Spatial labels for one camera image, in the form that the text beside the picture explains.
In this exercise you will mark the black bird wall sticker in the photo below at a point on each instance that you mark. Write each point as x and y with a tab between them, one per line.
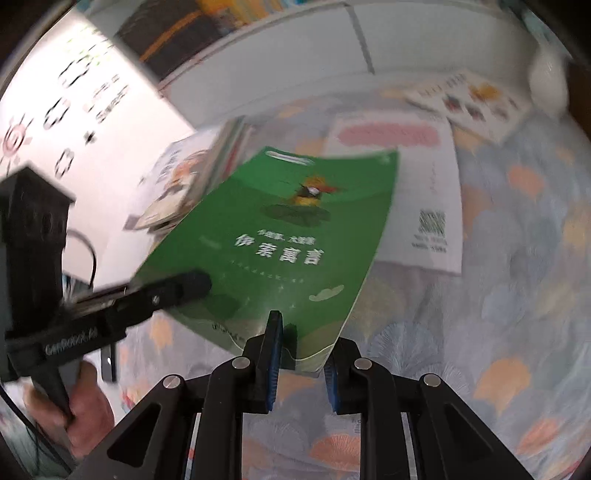
90	136

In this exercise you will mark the white thin book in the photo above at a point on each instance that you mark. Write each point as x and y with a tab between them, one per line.
415	184

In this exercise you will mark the person's left hand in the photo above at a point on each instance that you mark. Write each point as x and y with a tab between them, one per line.
90	410

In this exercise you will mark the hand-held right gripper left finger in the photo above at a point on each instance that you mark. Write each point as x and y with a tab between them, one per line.
275	364

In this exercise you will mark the small black remote device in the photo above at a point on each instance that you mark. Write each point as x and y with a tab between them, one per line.
110	364

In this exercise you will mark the white ceramic vase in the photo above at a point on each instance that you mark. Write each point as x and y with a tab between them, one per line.
549	78

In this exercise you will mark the white book with robed woman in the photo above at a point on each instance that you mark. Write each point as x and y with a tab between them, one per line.
184	180

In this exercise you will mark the white bookshelf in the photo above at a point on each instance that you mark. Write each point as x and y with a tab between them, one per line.
300	41

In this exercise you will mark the cloud outline wall sticker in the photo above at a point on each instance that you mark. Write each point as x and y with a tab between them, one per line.
57	110
76	69
64	161

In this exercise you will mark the black lettering wall sticker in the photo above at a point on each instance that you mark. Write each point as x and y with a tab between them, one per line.
108	94

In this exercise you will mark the white cartoon picture book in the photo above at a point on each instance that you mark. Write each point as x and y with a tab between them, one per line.
466	104

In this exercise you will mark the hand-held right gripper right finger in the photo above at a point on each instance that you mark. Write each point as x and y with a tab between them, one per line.
331	390

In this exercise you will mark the green tree wall sticker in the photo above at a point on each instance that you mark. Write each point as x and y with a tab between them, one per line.
87	44

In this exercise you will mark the row of black books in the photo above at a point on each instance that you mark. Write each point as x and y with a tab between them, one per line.
157	37

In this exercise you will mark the pink sun wall sticker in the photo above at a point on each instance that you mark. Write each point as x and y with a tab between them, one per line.
14	138

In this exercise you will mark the deep green book with bird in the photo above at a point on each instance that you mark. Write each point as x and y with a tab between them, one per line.
277	221

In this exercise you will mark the row of yellow spined books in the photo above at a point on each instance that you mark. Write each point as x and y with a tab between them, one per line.
240	9

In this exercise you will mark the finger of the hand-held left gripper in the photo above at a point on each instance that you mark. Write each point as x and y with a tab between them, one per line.
180	286

